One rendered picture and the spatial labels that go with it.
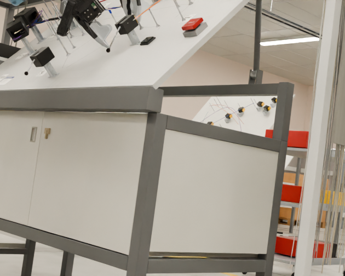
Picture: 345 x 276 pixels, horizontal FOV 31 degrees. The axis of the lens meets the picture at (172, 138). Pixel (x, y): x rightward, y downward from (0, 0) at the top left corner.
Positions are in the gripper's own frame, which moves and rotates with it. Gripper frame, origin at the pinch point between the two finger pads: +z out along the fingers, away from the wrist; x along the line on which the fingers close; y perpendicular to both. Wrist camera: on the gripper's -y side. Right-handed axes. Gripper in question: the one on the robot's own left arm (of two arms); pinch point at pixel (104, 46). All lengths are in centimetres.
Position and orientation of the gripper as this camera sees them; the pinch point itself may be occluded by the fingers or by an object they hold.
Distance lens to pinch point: 197.5
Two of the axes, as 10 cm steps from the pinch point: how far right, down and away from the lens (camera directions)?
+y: 7.7, -5.9, -2.4
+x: 0.8, -2.8, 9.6
